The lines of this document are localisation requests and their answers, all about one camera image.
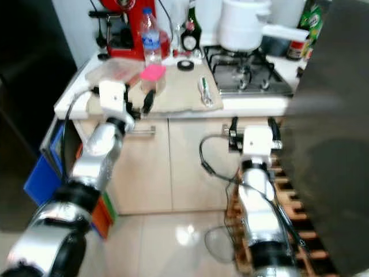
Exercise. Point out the small container with pink lid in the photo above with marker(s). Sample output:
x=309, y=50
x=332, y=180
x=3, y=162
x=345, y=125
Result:
x=153, y=74

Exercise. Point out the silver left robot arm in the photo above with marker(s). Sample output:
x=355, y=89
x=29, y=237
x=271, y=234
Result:
x=92, y=167

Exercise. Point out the wooden wine rack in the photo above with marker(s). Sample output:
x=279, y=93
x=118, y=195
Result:
x=232, y=219

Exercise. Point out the green glass bottle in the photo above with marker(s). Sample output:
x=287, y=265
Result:
x=311, y=20

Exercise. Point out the red coffee machine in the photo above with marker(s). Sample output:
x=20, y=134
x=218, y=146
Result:
x=121, y=29

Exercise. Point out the black gas hob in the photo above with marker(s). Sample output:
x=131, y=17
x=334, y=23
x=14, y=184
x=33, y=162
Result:
x=251, y=75

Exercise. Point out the blue flat board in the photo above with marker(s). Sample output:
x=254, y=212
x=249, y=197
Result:
x=40, y=184

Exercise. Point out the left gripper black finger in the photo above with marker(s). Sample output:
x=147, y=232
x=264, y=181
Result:
x=148, y=102

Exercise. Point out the green flat board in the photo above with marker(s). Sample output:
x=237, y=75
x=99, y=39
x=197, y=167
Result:
x=112, y=210

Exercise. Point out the clear water bottle blue label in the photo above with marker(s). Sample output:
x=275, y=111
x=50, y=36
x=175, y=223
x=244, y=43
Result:
x=150, y=39

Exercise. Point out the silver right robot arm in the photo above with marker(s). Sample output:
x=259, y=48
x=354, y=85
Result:
x=262, y=213

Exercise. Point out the dark glass bottle round label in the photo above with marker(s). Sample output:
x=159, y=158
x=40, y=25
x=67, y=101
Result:
x=190, y=34

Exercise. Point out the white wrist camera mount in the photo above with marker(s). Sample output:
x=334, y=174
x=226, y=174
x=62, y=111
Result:
x=113, y=98
x=258, y=141

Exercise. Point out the beige woven place mat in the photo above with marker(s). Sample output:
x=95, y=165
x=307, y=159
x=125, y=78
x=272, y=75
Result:
x=179, y=92

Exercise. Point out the black tape roll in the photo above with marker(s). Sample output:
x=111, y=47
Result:
x=179, y=64

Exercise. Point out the green white snack tube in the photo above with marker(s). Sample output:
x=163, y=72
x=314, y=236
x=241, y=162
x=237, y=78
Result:
x=206, y=91

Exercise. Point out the white kitchen counter cabinet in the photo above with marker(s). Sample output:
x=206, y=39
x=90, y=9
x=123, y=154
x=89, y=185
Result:
x=184, y=167

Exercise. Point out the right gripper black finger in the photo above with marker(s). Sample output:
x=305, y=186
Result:
x=275, y=134
x=234, y=126

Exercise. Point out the clear plastic food container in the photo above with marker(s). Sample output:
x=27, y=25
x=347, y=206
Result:
x=112, y=70

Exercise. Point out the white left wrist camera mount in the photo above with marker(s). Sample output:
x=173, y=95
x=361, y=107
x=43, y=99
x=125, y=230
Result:
x=113, y=98

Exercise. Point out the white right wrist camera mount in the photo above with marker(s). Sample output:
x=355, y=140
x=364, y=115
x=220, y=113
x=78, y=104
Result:
x=258, y=141

